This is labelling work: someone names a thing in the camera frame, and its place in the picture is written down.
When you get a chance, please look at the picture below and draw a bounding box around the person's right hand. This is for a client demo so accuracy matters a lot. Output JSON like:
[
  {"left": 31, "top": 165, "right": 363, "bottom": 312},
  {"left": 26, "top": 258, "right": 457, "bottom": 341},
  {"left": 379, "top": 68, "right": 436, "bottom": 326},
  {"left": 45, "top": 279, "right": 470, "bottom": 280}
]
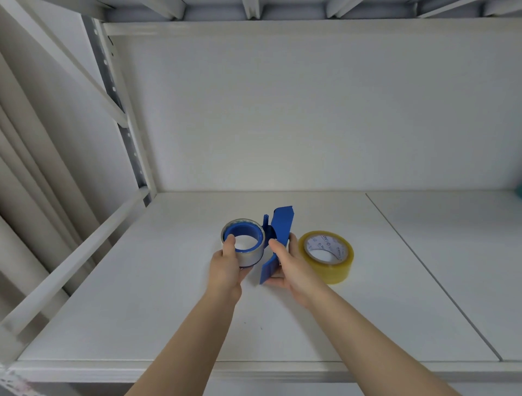
[{"left": 264, "top": 233, "right": 332, "bottom": 311}]

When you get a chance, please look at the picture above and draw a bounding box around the person's left hand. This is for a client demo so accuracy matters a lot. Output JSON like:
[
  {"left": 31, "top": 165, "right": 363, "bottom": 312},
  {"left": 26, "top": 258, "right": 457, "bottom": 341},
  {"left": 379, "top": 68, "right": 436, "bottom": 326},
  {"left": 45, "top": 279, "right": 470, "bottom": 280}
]
[{"left": 205, "top": 234, "right": 254, "bottom": 306}]

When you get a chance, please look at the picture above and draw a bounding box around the blue tape dispenser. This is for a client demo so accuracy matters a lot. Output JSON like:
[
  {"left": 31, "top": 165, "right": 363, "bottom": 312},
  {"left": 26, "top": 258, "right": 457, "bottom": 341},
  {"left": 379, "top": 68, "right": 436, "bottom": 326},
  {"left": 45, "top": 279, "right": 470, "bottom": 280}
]
[{"left": 223, "top": 206, "right": 295, "bottom": 285}]

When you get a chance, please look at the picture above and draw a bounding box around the clear tape roll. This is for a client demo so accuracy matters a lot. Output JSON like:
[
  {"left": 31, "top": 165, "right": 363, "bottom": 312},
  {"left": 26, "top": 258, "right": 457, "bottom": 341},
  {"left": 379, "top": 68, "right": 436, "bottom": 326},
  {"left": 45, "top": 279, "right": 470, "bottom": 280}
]
[{"left": 220, "top": 218, "right": 266, "bottom": 268}]

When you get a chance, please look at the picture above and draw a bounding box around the person's left forearm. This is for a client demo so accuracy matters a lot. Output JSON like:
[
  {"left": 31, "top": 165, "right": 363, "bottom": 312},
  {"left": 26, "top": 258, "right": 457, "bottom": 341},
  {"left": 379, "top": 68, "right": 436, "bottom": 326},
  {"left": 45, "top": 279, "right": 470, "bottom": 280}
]
[{"left": 124, "top": 289, "right": 242, "bottom": 396}]

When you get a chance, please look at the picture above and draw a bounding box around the person's right forearm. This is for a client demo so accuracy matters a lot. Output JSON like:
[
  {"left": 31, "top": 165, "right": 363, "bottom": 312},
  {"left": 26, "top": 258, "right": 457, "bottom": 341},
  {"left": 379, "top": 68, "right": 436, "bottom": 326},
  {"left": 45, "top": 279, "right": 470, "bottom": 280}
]
[{"left": 307, "top": 286, "right": 462, "bottom": 396}]

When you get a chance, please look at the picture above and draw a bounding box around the yellow tape roll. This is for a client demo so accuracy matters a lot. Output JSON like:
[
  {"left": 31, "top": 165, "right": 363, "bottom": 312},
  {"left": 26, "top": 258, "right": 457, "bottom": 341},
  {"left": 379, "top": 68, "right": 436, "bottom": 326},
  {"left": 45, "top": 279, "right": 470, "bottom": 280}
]
[{"left": 298, "top": 230, "right": 355, "bottom": 285}]

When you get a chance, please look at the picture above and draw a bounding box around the beige curtain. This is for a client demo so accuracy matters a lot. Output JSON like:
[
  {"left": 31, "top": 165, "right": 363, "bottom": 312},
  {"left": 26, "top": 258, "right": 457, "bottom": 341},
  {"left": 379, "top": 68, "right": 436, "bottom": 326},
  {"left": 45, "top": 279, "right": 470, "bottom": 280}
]
[{"left": 0, "top": 49, "right": 113, "bottom": 327}]

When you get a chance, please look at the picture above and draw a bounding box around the white metal shelf frame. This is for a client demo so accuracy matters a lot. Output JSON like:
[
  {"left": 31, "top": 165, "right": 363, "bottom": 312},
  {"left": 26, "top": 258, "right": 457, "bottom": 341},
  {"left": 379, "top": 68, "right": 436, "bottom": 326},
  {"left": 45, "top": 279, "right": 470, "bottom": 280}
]
[{"left": 0, "top": 0, "right": 522, "bottom": 396}]

